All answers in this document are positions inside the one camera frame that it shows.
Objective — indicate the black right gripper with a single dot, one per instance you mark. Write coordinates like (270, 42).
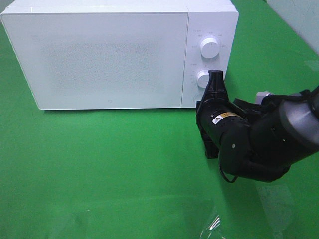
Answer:
(217, 117)

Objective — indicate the white microwave knob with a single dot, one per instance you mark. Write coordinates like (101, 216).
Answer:
(202, 78)
(210, 47)

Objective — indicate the white microwave door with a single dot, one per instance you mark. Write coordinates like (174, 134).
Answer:
(101, 61)

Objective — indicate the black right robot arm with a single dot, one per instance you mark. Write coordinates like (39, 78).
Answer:
(261, 140)

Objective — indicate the white microwave oven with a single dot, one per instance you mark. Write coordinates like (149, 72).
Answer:
(205, 18)

